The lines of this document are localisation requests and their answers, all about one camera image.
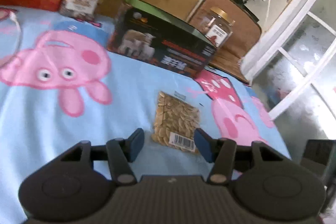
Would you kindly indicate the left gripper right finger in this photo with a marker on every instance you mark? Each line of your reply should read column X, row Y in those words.
column 262, row 180

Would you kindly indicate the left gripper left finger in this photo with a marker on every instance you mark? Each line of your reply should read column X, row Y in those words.
column 81, row 180

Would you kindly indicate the peppa pig blue sheet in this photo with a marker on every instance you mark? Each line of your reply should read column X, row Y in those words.
column 60, row 86

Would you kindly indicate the pumpkin seed clear bag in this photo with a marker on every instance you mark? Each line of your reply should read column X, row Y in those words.
column 175, row 123

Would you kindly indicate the brown seat cushion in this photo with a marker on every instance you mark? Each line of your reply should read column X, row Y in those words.
column 246, row 33

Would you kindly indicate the black wool product box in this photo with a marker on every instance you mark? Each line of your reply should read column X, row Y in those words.
column 151, row 35

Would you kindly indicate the white window frame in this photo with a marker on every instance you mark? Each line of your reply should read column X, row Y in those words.
column 306, row 41

